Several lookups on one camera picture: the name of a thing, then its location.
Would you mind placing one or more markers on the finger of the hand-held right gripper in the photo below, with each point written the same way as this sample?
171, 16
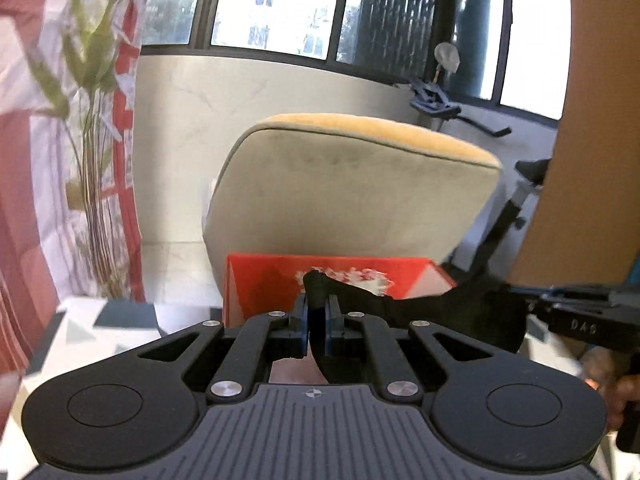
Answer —
560, 292

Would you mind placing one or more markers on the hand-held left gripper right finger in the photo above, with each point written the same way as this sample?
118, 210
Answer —
331, 329

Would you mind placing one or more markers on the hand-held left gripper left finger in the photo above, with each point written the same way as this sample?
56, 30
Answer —
300, 329

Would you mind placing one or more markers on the red strawberry print cardboard box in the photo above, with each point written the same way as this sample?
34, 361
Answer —
270, 290

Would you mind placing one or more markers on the black eye mask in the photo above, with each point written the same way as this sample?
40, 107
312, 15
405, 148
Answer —
480, 317

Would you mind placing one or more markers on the person's right hand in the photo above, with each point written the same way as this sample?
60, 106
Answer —
602, 372

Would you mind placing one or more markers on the exercise bike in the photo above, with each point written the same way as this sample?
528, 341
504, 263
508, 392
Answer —
495, 210

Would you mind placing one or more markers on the beige chair with orange top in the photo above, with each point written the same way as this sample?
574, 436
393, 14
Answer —
350, 190

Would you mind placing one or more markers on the brown wooden panel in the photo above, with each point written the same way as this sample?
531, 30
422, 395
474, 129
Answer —
585, 135

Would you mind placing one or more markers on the white bag on pole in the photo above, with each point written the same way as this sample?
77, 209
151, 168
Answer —
447, 57

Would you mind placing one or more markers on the printed red plant backdrop cloth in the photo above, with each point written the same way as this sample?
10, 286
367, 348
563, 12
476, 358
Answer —
65, 135

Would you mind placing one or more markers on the black framed window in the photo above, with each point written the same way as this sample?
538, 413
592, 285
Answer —
380, 15

